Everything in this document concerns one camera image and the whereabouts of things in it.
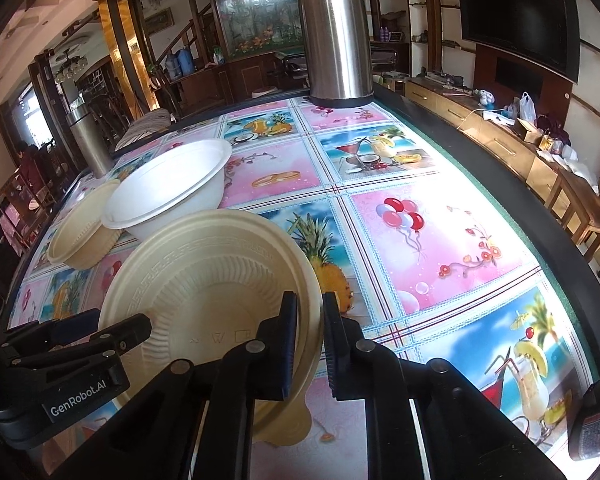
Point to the printed tablecloth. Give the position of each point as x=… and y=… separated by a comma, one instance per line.
x=430, y=240

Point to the chandelier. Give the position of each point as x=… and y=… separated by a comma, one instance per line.
x=71, y=66

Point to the striped cushion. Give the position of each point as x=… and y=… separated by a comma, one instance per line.
x=145, y=127

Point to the floral glass screen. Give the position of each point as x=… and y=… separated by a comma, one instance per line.
x=250, y=10

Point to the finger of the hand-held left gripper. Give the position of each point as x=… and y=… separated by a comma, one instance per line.
x=105, y=345
x=55, y=330

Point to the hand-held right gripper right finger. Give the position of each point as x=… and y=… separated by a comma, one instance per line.
x=334, y=350

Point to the white plastic bowl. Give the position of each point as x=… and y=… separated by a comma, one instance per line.
x=170, y=185

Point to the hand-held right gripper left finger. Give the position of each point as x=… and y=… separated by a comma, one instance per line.
x=286, y=350

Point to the slim steel thermos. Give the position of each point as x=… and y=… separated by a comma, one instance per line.
x=90, y=145

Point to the large steel thermos jug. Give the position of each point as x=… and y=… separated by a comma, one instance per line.
x=335, y=35

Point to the green mahjong table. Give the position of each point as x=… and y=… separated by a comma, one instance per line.
x=385, y=57

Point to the white plastic bag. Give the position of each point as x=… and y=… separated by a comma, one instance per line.
x=527, y=107

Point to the white stool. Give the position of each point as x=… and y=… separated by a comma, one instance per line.
x=261, y=93

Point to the black device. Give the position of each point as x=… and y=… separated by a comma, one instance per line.
x=587, y=425

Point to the gold pillar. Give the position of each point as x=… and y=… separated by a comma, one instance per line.
x=125, y=50

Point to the black television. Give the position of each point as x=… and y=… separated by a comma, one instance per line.
x=520, y=25

